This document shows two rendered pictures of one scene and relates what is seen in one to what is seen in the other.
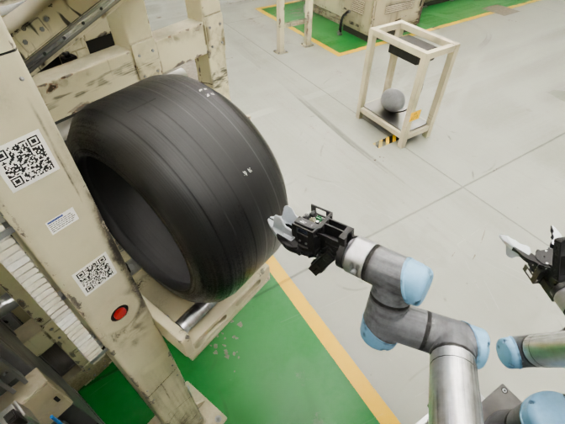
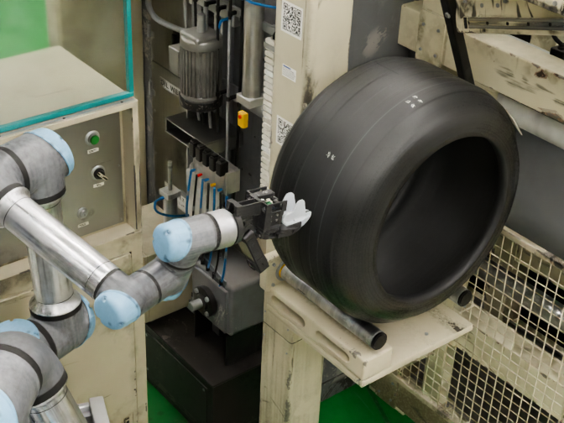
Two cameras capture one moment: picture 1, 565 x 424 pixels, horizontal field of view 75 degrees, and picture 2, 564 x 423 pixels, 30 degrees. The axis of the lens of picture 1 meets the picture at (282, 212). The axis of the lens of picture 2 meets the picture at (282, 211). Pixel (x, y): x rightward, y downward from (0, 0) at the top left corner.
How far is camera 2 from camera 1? 209 cm
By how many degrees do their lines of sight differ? 76
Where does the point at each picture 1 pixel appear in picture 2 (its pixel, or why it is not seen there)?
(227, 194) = (305, 147)
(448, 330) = (130, 279)
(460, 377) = (87, 251)
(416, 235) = not seen: outside the picture
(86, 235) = (294, 98)
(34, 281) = (268, 93)
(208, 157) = (331, 117)
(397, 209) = not seen: outside the picture
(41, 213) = (284, 55)
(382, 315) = not seen: hidden behind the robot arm
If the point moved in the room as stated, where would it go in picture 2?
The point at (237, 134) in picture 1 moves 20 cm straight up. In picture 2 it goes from (363, 132) to (372, 39)
